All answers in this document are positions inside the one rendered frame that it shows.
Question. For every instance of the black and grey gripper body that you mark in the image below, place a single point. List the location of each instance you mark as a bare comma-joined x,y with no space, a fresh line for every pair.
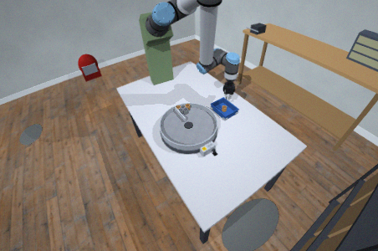
229,88

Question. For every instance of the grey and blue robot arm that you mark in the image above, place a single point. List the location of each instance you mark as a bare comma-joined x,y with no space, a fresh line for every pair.
164,13

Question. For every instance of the blue crate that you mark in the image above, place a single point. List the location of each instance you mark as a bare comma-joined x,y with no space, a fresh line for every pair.
231,109

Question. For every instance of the grey round turntable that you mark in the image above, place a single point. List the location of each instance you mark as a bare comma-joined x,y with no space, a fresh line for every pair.
191,133

